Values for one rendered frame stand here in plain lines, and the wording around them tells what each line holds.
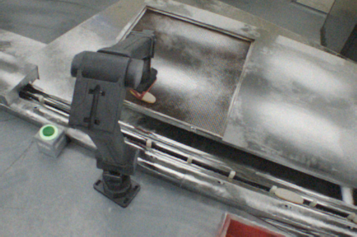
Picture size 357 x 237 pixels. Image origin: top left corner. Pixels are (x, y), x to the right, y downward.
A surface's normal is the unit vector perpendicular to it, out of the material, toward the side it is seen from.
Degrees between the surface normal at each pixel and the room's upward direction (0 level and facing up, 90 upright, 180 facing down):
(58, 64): 0
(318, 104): 10
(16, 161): 0
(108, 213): 0
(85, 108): 44
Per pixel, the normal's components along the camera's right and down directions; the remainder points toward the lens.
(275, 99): 0.07, -0.56
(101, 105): 0.01, 0.00
